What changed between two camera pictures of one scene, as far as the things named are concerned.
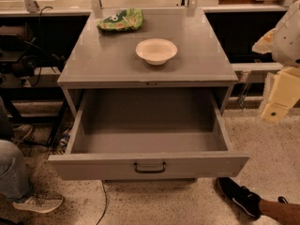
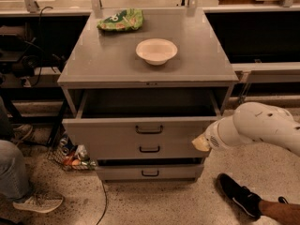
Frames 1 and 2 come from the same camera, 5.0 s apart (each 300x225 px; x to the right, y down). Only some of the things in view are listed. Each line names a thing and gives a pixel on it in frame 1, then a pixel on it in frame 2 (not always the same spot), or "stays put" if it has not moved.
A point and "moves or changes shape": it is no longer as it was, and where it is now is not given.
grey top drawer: x=148 y=134 moves or changes shape
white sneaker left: x=42 y=202 stays put
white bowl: x=156 y=51 stays put
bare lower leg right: x=288 y=214 stays put
